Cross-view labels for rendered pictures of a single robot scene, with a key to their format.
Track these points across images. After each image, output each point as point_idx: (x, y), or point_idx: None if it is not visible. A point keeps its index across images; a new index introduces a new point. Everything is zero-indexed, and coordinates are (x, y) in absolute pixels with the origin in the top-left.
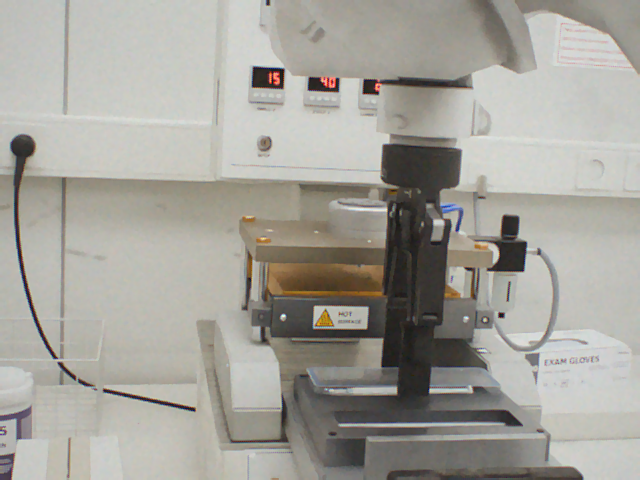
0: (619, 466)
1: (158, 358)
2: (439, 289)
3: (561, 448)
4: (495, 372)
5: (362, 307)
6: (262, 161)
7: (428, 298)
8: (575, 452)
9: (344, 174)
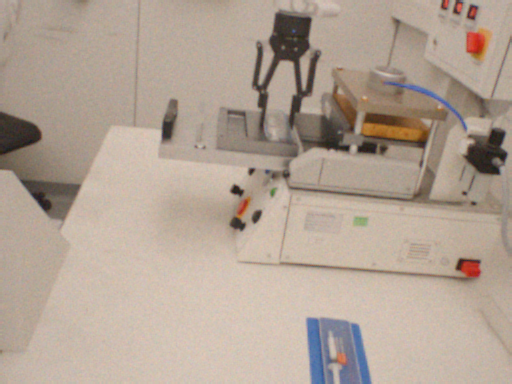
0: (473, 376)
1: (510, 197)
2: (254, 72)
3: (495, 353)
4: (307, 152)
5: (330, 108)
6: (433, 52)
7: (253, 75)
8: (491, 359)
9: (450, 68)
